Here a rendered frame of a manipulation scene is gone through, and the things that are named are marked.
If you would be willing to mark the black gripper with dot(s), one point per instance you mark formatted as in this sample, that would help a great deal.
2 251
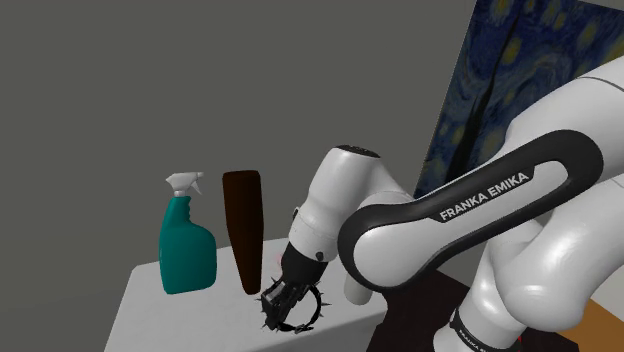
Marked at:
301 269

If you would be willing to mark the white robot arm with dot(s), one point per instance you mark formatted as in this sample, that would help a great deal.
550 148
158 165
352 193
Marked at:
531 273

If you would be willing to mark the tall dark brown vase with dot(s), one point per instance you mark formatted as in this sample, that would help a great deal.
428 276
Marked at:
245 229

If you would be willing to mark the white cabinet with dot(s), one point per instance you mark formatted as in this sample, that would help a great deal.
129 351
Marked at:
204 322

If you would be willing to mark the teal spray bottle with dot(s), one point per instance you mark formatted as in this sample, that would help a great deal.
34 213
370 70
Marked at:
187 258

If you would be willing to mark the dark robot stand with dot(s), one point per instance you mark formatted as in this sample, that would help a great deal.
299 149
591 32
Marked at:
414 317

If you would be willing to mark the blue swirled night-sky painting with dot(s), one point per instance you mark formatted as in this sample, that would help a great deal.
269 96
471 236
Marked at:
492 68

